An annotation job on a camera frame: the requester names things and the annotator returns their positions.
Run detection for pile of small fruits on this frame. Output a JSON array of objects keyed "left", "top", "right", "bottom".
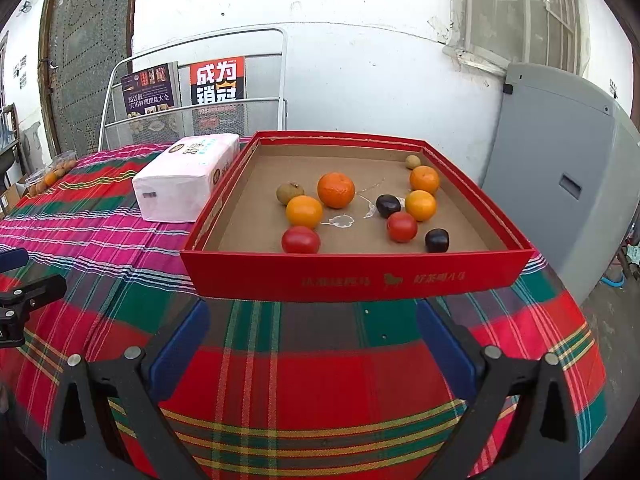
[{"left": 27, "top": 157, "right": 76, "bottom": 195}]

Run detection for cardboard boxes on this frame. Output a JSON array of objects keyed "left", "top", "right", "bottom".
[{"left": 0, "top": 175, "right": 31, "bottom": 216}]

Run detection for dark cookbook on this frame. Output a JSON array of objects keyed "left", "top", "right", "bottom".
[{"left": 120, "top": 62, "right": 180, "bottom": 146}]

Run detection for white metal mesh rack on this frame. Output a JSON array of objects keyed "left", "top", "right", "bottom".
[{"left": 98, "top": 27, "right": 289, "bottom": 151}]

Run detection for metal shelf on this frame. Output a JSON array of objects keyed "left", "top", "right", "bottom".
[{"left": 0, "top": 102, "right": 21, "bottom": 186}]

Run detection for barred white window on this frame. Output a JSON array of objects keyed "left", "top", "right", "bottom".
[{"left": 460, "top": 0, "right": 586, "bottom": 77}]

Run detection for clear plastic container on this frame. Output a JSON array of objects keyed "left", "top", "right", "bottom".
[{"left": 22, "top": 151, "right": 78, "bottom": 196}]

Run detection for grey plastic cabinet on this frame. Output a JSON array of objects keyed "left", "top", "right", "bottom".
[{"left": 482, "top": 62, "right": 640, "bottom": 306}]

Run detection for red tomato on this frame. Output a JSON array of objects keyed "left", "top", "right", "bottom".
[
  {"left": 281, "top": 226, "right": 321, "bottom": 255},
  {"left": 386, "top": 211, "right": 419, "bottom": 243}
]

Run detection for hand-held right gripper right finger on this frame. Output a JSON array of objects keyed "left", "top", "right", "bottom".
[{"left": 416, "top": 299, "right": 583, "bottom": 480}]

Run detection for pink white tissue pack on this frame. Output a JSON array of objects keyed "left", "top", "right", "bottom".
[{"left": 132, "top": 133, "right": 241, "bottom": 223}]

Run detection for dark purple plum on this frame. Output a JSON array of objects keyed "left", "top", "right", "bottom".
[
  {"left": 375, "top": 194, "right": 402, "bottom": 219},
  {"left": 425, "top": 228, "right": 450, "bottom": 253}
]

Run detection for smooth yellow-orange orange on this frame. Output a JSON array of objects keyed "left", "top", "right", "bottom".
[
  {"left": 285, "top": 195, "right": 324, "bottom": 229},
  {"left": 404, "top": 189, "right": 437, "bottom": 222}
]

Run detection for red green plaid tablecloth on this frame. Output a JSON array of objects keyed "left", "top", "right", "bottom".
[{"left": 0, "top": 135, "right": 608, "bottom": 480}]

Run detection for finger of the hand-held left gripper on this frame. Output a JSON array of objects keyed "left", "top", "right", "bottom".
[
  {"left": 0, "top": 248, "right": 30, "bottom": 275},
  {"left": 0, "top": 274, "right": 67, "bottom": 320}
]

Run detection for deep orange tangerine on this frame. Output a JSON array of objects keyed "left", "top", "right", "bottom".
[
  {"left": 317, "top": 172, "right": 356, "bottom": 209},
  {"left": 409, "top": 165, "right": 441, "bottom": 195}
]

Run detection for red and black book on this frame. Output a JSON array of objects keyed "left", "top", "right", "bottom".
[{"left": 189, "top": 56, "right": 246, "bottom": 136}]

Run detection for studded metal door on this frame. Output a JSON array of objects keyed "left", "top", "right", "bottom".
[{"left": 39, "top": 0, "right": 136, "bottom": 158}]

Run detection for red cardboard box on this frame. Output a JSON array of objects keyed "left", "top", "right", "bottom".
[{"left": 179, "top": 130, "right": 536, "bottom": 304}]

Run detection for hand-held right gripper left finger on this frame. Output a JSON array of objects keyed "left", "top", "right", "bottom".
[{"left": 45, "top": 299, "right": 212, "bottom": 480}]

